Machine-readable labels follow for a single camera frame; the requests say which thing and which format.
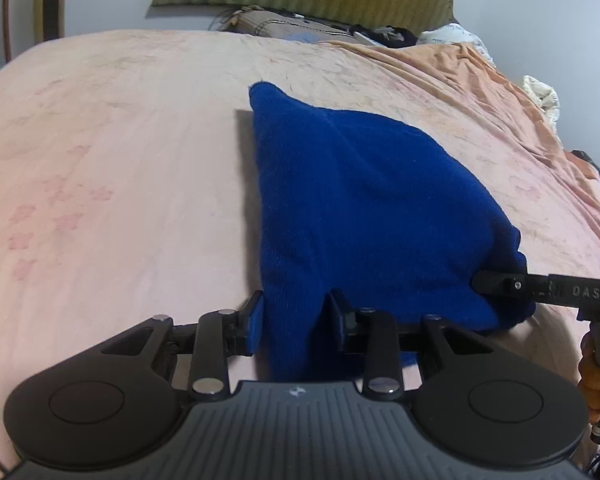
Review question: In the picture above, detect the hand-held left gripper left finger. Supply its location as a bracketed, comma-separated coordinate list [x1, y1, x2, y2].
[97, 289, 266, 402]

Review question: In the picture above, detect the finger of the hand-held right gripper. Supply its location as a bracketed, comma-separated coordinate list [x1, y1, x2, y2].
[471, 269, 536, 307]

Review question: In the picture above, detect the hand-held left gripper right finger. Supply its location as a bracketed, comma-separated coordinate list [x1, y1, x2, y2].
[326, 288, 493, 402]

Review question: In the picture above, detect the blue knit sweater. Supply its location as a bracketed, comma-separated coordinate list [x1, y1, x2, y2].
[248, 81, 537, 384]

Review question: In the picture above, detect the person's right hand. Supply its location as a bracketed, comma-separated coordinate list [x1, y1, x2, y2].
[578, 331, 600, 429]

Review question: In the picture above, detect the dark patterned cloth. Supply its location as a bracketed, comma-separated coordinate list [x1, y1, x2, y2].
[571, 149, 600, 202]

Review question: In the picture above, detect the cream quilt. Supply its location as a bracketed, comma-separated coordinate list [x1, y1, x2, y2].
[523, 75, 562, 125]

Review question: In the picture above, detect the peach blanket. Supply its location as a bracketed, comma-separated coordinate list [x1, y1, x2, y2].
[325, 40, 600, 266]

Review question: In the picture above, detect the pink floral bedsheet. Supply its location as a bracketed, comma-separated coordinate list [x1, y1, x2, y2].
[0, 29, 600, 466]

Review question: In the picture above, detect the white crumpled blanket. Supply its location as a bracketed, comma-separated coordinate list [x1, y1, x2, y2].
[418, 21, 497, 67]

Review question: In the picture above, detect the black garment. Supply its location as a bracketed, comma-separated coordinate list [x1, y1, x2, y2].
[352, 24, 422, 47]

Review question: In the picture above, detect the wooden window frame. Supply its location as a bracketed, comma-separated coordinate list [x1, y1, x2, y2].
[0, 0, 15, 63]

